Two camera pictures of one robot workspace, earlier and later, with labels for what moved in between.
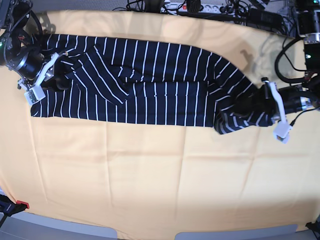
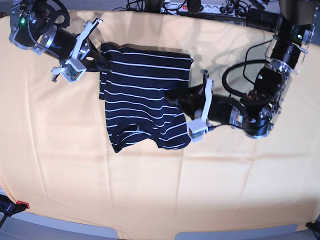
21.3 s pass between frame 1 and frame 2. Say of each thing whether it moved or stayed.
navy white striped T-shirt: moved
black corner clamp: stayed
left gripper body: moved
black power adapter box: stayed
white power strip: stayed
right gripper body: moved
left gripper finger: moved
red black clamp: stayed
